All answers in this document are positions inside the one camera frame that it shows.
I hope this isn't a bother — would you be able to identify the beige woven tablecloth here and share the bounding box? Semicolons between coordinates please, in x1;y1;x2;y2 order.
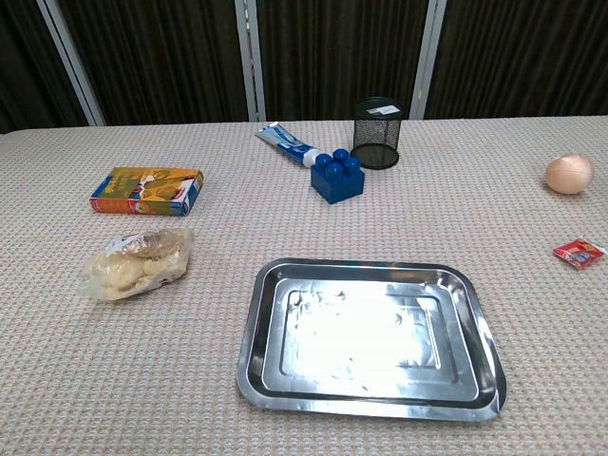
0;114;608;456

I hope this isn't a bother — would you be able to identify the dark pleated curtain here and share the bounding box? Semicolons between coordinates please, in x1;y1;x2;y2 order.
0;0;608;135

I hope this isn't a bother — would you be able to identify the blue and white toothpaste tube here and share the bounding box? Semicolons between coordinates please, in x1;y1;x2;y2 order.
255;122;324;168

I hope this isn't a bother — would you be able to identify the bread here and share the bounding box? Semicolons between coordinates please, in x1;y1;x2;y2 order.
82;227;195;302

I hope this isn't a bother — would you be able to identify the black mesh pen holder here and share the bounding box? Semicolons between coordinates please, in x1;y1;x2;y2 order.
351;96;405;170

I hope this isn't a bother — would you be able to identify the small red snack packet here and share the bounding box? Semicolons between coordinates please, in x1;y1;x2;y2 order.
552;237;608;271

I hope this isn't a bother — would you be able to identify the grey metal frame post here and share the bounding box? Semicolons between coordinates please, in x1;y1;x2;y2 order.
35;0;107;127
234;0;267;123
408;0;448;121

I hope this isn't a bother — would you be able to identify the orange and blue carton box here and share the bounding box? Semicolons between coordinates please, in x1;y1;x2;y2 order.
89;166;205;218

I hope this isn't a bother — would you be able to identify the silver metal tray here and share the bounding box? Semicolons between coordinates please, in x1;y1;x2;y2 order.
236;257;509;424

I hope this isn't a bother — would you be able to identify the blue toy building block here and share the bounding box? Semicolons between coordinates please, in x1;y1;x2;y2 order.
311;147;366;205

